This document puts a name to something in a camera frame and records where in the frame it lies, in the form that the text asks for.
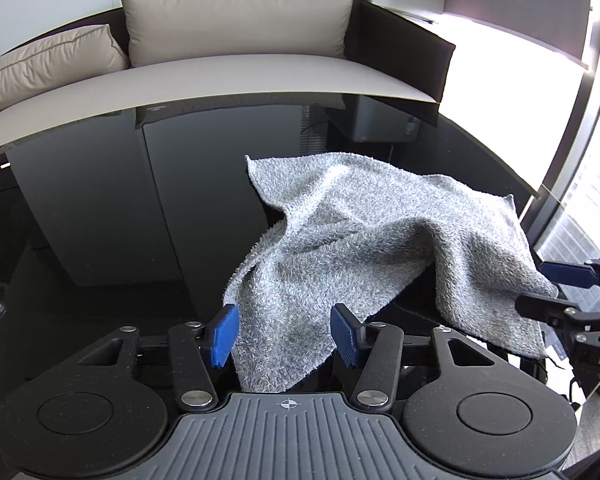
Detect grey terry towel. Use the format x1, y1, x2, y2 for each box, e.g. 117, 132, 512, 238
223, 152, 559, 394

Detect large beige cushion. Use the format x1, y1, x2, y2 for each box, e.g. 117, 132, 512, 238
117, 0, 360, 68

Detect small beige cushion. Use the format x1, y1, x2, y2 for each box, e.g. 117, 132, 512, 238
0, 24, 131, 117

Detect dark brown sofa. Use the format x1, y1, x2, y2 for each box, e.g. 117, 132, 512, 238
0, 0, 457, 158

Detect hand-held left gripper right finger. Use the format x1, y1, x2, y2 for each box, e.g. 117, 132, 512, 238
330, 302, 498, 409

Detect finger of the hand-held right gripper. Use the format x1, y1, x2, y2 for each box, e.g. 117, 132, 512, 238
539, 253, 600, 289
515, 294, 600, 335

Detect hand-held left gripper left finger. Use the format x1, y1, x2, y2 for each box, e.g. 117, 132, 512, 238
76, 303, 241, 409

